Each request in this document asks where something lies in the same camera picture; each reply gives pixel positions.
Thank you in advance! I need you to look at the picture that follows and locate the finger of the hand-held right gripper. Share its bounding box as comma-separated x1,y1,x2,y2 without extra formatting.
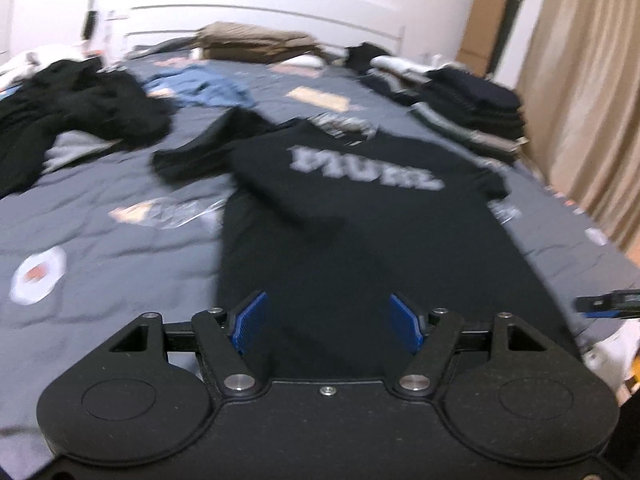
575,289,640,319

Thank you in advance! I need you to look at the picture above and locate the tall cardboard box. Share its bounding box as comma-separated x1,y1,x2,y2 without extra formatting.
457,0,516,78

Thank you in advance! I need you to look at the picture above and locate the black printed T-shirt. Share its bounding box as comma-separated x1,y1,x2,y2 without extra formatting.
151,107,583,381

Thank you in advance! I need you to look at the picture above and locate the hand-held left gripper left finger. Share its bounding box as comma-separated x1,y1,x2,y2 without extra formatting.
107,291,271,397

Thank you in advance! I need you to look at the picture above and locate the brown folded blanket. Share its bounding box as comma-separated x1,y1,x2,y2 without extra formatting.
192,21,326,65

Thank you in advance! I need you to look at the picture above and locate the pile of black clothes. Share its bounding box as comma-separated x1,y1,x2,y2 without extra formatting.
0,57,173,198

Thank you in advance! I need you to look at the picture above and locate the dark framed panel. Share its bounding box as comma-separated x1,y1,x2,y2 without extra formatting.
495,0,523,81

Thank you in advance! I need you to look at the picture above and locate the blue shirt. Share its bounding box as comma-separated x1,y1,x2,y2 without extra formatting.
142,65,256,111

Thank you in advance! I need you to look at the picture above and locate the white cloth heap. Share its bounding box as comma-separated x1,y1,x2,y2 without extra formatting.
0,50,56,91

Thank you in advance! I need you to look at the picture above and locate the dark grey folded cloth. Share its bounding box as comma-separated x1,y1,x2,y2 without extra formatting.
131,37,198,58

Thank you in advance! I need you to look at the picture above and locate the stack of folded clothes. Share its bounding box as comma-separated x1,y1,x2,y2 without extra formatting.
410,67,526,166

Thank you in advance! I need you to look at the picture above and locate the white headboard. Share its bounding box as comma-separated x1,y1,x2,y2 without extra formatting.
122,4,406,58

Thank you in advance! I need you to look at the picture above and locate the light grey cloth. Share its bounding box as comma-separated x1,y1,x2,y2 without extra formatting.
42,130,121,173

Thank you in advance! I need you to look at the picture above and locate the beige curtain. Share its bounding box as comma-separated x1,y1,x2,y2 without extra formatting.
515,0,640,253

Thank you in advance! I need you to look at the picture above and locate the black crumpled cloth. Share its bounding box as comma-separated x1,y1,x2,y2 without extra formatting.
345,42,393,73

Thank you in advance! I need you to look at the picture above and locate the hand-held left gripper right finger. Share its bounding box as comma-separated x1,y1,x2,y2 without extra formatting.
389,292,551,397

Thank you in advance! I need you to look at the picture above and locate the grey printed quilt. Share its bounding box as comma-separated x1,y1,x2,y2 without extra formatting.
0,52,640,461

